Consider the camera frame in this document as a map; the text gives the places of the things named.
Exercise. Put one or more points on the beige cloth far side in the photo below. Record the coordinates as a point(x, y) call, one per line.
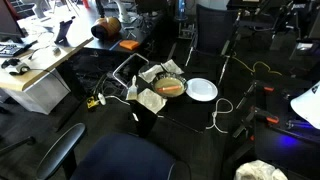
point(150, 74)

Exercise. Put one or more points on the beige cloth by bowl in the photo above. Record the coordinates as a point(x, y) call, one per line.
point(171, 66)

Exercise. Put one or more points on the orange sponge block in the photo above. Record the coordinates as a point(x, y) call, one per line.
point(129, 44)

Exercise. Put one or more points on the white plate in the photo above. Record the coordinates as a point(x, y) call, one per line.
point(201, 89)

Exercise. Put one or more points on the dark blue office chair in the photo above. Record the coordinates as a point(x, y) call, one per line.
point(116, 156)

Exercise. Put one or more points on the black clamp with orange grip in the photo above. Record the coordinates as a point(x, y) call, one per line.
point(255, 112)

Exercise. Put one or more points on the white spatula brush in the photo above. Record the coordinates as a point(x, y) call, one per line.
point(132, 90)

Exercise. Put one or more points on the white camera housing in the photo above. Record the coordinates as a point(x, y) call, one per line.
point(307, 105)

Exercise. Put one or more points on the beige cloth near plate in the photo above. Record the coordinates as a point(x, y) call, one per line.
point(151, 100)

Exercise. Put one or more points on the wooden desk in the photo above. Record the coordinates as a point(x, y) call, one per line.
point(62, 34)

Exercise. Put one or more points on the white plastic bag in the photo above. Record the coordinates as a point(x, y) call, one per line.
point(258, 170)

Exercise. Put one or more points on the metal bowl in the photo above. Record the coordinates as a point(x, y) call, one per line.
point(165, 79)

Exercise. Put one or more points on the black mesh office chair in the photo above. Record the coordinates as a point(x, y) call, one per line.
point(215, 34)

